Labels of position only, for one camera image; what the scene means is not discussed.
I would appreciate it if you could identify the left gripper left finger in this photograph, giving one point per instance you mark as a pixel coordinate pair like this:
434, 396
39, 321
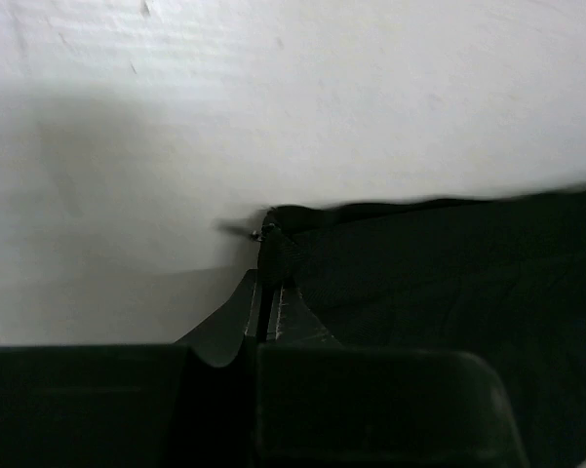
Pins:
180, 404

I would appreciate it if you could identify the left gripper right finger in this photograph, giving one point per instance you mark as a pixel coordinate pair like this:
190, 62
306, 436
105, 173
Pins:
319, 403

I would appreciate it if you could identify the black pleated skirt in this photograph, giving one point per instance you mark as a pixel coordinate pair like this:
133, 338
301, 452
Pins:
504, 279

